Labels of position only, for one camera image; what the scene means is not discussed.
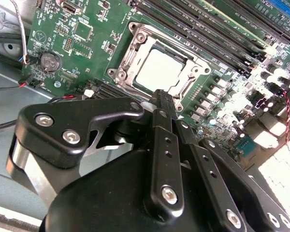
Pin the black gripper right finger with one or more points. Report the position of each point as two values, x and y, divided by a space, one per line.
215 174

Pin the silver CPU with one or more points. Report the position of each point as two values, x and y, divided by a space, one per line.
159 70

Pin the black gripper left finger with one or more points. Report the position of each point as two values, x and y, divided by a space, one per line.
50 135

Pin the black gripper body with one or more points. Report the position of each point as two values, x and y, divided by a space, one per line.
106 193

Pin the metal locking lever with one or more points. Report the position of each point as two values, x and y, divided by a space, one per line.
131 86
174 46

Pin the metal socket cover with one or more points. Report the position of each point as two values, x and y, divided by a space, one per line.
131 54

